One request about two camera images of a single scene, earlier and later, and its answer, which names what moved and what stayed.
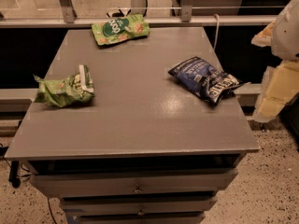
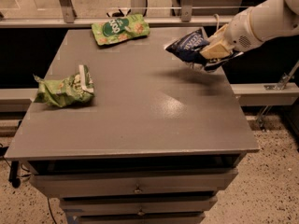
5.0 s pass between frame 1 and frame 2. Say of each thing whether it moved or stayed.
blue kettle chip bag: moved
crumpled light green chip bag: stayed
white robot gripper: moved
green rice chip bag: stayed
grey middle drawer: stayed
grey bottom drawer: stayed
